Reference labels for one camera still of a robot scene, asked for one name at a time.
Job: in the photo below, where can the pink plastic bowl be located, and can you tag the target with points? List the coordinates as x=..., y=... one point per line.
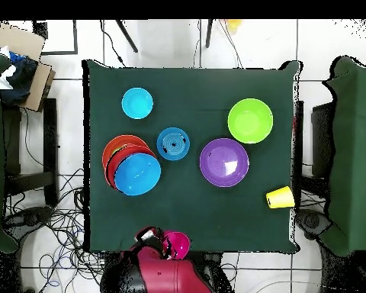
x=177, y=245

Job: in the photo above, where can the large blue plastic bowl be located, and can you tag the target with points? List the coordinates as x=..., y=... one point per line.
x=137, y=174

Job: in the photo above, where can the orange plastic bowl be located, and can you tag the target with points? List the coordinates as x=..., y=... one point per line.
x=113, y=146
x=113, y=168

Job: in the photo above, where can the small dark blue bowl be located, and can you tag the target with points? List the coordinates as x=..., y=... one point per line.
x=172, y=143

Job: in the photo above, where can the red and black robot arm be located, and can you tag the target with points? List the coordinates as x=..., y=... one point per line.
x=171, y=274

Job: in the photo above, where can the purple plastic bowl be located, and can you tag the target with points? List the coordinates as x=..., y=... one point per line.
x=224, y=162

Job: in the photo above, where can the black equipment base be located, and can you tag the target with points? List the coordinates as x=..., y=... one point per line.
x=311, y=221
x=27, y=217

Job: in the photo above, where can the small cyan plastic bowl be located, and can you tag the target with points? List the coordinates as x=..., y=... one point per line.
x=137, y=102

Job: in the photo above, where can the yellow plastic cup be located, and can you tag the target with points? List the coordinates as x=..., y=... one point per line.
x=280, y=197

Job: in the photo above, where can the large green plastic bowl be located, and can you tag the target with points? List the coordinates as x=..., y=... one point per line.
x=250, y=120

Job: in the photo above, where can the dark green tablecloth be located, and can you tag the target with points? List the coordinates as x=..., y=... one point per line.
x=219, y=82

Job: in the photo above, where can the black tripod leg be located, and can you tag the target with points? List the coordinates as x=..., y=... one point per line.
x=208, y=33
x=127, y=36

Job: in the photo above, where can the blue and white cloth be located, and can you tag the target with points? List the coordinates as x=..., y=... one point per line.
x=21, y=76

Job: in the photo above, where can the small yellow object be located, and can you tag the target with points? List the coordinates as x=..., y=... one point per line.
x=233, y=25

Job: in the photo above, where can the cardboard box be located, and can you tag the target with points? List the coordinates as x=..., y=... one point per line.
x=15, y=39

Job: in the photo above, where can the black bench frame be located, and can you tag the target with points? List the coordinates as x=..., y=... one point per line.
x=50, y=146
x=322, y=140

